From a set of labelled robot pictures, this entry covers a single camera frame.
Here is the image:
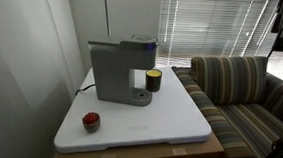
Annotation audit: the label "black power cable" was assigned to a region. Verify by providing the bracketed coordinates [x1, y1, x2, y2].
[74, 82, 97, 98]

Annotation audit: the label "small bowl red contents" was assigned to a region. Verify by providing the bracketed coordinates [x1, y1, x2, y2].
[82, 112, 101, 133]

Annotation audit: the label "thin metal pole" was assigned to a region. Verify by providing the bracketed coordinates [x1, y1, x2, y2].
[104, 0, 111, 37]

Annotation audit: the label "striped sofa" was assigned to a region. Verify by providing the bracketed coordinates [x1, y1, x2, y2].
[173, 56, 283, 158]

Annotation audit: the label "grey coffee maker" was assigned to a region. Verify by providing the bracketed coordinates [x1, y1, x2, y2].
[88, 35, 157, 106]

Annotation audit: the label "brown wooden table base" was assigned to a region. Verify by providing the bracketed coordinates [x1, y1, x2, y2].
[54, 133, 224, 158]

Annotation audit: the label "black candle jar yellow wax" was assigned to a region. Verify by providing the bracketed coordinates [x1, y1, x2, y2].
[145, 69, 162, 92]

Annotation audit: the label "white table board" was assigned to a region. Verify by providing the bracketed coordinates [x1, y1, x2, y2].
[54, 67, 211, 153]

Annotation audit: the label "white window blinds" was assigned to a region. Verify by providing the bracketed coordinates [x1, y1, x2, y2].
[157, 0, 283, 80]

